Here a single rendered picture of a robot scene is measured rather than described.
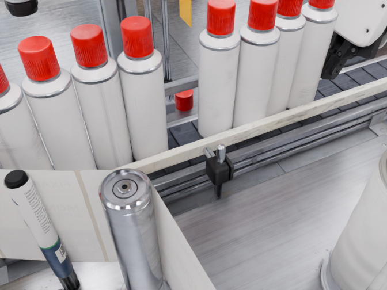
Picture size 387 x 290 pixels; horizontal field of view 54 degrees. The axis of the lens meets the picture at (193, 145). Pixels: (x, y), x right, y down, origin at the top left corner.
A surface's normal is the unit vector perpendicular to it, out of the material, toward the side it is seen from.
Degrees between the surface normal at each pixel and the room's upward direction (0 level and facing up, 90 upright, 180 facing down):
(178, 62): 0
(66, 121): 90
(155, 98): 90
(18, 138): 90
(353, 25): 70
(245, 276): 0
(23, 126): 90
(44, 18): 0
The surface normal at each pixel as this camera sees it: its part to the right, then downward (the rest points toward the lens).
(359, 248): -0.94, 0.23
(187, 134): 0.00, -0.70
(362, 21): -0.82, 0.08
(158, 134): 0.60, 0.57
